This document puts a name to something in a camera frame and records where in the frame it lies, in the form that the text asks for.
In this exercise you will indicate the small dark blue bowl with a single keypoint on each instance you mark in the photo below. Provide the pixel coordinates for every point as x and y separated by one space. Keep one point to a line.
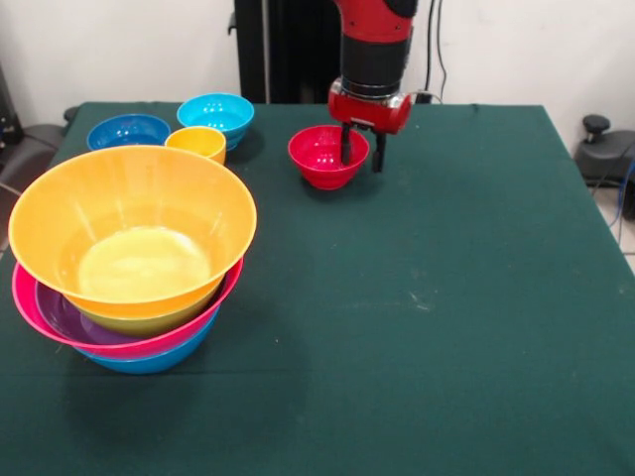
126 131

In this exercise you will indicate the black table clamp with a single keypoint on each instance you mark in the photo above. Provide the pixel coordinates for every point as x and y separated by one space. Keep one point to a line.
70 114

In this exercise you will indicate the dark green tablecloth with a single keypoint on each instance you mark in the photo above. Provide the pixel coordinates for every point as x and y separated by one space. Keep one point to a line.
446 396

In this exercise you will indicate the purple bowl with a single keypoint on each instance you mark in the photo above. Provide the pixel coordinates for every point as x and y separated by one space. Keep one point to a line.
59 317

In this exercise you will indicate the large pink bowl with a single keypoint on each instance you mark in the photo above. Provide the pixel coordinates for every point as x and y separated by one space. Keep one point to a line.
22 297

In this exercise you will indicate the large orange bowl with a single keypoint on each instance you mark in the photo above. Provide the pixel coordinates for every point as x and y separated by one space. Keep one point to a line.
129 213

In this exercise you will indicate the large light blue bowl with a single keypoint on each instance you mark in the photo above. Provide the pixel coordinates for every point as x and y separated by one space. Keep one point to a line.
149 364

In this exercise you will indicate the black knobbed device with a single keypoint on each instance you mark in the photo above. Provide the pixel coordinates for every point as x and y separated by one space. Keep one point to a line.
602 154

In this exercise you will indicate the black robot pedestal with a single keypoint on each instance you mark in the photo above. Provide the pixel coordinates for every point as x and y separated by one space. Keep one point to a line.
288 49

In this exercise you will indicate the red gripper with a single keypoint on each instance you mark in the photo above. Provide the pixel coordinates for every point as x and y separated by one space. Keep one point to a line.
372 114

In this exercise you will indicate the green bowl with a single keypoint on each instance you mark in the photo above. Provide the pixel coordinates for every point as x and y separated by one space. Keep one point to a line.
144 324

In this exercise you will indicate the yellow cup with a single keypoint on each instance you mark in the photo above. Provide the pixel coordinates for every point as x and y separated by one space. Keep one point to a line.
198 141

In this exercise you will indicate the small light blue bowl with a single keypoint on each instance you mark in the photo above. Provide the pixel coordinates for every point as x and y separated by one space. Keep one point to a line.
215 111

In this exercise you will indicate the small red bowl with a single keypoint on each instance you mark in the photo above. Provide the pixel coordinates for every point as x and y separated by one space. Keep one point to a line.
317 154

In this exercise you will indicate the black chair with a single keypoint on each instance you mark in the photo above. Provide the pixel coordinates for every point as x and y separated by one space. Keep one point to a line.
30 149

